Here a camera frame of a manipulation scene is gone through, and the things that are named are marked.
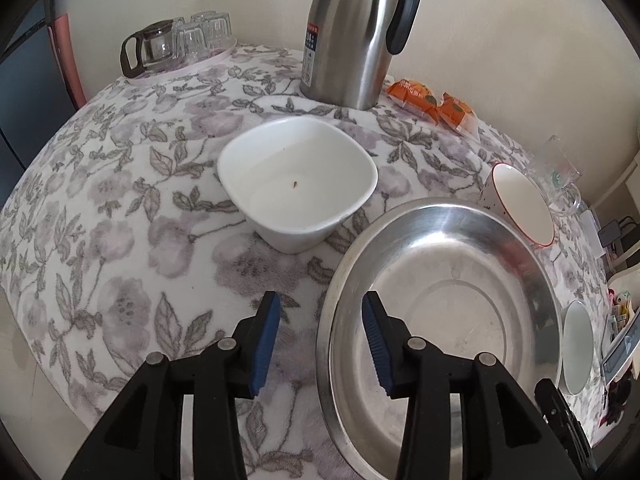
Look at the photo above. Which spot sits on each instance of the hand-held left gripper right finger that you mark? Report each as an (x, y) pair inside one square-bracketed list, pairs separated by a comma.
[(375, 345)]

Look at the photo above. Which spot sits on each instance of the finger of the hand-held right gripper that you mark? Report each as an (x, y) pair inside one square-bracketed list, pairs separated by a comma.
[(560, 420)]

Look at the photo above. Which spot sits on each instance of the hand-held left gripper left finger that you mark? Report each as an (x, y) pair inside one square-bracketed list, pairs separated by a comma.
[(265, 345)]

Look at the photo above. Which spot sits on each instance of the white square ceramic bowl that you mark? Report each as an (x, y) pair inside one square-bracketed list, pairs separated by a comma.
[(300, 160)]

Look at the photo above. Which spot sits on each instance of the small white bowl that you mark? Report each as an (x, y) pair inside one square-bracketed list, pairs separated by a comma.
[(577, 345)]

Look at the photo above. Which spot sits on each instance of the pile of small colourful items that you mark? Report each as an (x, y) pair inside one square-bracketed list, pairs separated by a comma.
[(622, 320)]

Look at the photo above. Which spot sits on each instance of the white power strip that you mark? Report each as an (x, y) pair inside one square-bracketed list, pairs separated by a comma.
[(592, 232)]

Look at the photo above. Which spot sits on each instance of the black charger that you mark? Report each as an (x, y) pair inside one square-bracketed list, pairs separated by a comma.
[(615, 234)]

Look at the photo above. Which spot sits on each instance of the floral grey tablecloth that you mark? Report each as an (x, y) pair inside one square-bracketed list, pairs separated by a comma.
[(125, 210)]

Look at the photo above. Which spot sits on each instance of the dotted cup with red rim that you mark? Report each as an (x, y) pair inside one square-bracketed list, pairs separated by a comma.
[(522, 205)]

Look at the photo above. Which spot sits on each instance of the white side table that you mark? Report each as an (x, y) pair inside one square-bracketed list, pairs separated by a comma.
[(625, 195)]

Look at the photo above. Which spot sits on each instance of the orange snack packet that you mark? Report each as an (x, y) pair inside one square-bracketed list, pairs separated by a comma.
[(457, 112), (412, 97)]

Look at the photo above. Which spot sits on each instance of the clear glass mug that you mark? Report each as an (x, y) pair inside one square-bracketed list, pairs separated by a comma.
[(555, 170)]

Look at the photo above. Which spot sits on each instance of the white round tray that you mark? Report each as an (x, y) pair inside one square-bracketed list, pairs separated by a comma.
[(210, 57)]

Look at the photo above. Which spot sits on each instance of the stainless steel thermos jug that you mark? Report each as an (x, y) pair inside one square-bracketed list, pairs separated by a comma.
[(350, 35)]

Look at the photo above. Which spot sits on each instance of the clear drinking glass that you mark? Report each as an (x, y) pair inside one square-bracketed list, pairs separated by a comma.
[(201, 17), (192, 42), (219, 32)]

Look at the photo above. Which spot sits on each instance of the dark blue cabinet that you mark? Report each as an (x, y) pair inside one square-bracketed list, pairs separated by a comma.
[(30, 110)]

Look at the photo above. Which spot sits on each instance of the pink board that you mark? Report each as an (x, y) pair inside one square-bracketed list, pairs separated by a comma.
[(67, 60)]

